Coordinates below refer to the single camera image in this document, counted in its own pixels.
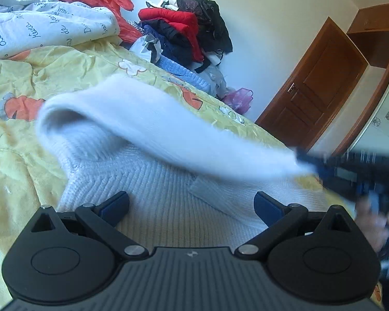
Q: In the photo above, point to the white garment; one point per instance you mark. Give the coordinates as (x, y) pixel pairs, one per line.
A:
(168, 3)

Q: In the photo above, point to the person's right hand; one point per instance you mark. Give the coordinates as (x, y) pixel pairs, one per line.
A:
(374, 225)

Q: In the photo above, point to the brown wooden door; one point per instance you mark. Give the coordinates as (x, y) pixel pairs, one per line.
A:
(314, 84)

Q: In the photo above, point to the white script print quilt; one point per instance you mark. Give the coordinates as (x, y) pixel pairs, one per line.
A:
(35, 26)

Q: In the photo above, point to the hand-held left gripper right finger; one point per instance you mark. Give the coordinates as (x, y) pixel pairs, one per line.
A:
(266, 205)

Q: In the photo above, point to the clear plastic bag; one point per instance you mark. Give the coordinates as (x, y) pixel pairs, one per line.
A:
(218, 79)

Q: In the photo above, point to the white knit sweater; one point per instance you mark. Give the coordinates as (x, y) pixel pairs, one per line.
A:
(168, 181)

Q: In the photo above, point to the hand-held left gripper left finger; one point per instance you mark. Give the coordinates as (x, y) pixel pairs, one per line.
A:
(116, 204)

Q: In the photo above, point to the grey plastic bag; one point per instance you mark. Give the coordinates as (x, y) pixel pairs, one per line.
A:
(147, 47)

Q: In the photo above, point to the brown wooden wardrobe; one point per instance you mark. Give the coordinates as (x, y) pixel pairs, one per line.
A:
(376, 16)

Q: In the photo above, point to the light blue knit cloth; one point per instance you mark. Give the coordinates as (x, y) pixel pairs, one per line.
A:
(181, 68)

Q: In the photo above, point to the black garment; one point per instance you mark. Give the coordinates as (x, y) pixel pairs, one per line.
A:
(214, 29)

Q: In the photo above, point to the white flower sticker panel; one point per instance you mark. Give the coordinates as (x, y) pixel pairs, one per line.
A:
(387, 103)

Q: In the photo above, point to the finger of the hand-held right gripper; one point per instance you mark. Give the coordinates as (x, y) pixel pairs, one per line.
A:
(314, 163)

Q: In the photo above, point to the navy garment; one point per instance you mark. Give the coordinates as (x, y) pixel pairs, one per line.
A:
(178, 48)

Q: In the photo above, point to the pink plastic bag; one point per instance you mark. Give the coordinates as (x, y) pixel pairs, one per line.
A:
(240, 98)

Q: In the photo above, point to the yellow carrot print bedsheet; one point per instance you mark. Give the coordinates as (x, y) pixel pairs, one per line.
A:
(35, 155)

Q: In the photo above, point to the red jacket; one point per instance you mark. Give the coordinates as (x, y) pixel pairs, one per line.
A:
(168, 14)

